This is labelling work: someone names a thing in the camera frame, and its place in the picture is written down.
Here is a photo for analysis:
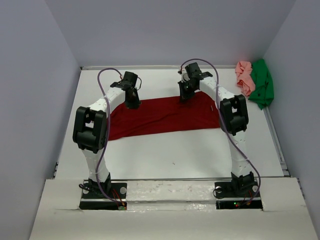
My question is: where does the red t-shirt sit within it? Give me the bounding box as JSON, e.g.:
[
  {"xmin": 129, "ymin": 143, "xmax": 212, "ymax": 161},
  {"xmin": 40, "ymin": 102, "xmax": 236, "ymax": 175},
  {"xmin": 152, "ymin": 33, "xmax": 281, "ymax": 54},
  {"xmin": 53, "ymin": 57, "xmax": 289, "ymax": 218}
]
[{"xmin": 109, "ymin": 91, "xmax": 220, "ymax": 141}]

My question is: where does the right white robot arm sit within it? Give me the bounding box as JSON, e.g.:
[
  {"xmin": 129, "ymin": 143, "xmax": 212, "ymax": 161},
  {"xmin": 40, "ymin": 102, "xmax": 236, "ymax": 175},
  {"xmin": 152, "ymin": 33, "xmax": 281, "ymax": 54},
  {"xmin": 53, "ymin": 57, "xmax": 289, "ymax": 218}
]
[{"xmin": 178, "ymin": 62, "xmax": 261, "ymax": 200}]

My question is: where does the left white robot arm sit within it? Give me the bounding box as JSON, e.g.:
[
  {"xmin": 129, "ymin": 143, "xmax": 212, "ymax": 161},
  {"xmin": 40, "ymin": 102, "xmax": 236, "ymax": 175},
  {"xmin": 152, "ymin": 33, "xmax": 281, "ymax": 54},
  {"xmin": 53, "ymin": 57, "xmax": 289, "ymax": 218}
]
[{"xmin": 72, "ymin": 67, "xmax": 141, "ymax": 202}]

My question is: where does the pink t-shirt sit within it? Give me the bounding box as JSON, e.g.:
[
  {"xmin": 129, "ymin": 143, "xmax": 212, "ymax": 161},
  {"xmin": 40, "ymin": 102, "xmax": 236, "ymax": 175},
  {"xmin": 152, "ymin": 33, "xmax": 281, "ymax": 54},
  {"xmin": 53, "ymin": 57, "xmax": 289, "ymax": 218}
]
[{"xmin": 235, "ymin": 61, "xmax": 256, "ymax": 97}]

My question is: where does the green t-shirt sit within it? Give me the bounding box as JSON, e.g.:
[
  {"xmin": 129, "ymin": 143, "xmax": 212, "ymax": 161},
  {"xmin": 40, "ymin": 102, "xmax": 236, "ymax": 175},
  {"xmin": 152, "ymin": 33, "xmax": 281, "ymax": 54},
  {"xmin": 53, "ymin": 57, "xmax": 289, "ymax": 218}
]
[{"xmin": 248, "ymin": 59, "xmax": 275, "ymax": 110}]

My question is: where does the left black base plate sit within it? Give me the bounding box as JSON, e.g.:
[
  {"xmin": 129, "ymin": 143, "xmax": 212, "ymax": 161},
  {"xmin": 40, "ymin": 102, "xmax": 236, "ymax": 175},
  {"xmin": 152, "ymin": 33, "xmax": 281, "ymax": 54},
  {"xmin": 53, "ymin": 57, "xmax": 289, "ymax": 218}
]
[{"xmin": 78, "ymin": 181, "xmax": 128, "ymax": 211}]

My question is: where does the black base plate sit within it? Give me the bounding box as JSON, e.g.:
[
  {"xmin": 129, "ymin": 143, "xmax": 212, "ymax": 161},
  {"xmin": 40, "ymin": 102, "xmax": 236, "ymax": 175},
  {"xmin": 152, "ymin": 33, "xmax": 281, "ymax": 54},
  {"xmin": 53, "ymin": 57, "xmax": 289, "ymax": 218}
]
[
  {"xmin": 78, "ymin": 181, "xmax": 128, "ymax": 211},
  {"xmin": 212, "ymin": 181, "xmax": 263, "ymax": 210}
]

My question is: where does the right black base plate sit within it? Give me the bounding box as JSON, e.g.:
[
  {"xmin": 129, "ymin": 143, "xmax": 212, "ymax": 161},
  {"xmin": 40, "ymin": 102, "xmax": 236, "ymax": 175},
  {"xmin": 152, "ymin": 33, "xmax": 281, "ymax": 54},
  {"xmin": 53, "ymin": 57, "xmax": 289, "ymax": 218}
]
[{"xmin": 212, "ymin": 181, "xmax": 263, "ymax": 210}]

